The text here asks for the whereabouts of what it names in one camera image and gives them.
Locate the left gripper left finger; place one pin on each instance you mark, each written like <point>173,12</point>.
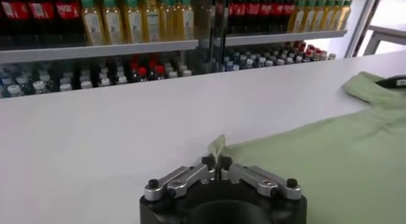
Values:
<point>187,179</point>

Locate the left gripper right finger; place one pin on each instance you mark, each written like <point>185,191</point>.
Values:
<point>257,179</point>

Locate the grey frame white table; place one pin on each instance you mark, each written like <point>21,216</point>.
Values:
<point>387,31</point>

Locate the grey metal shelving unit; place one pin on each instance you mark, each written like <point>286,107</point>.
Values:
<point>95,50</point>
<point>285,38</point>

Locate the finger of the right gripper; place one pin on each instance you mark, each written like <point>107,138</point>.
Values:
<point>391,82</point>

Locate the light green polo shirt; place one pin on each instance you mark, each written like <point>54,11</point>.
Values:
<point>317,165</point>

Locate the small red cap cola bottle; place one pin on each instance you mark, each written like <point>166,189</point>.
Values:
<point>160,70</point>
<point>142,73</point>

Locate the black window frame post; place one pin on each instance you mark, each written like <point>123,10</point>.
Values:
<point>361,25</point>

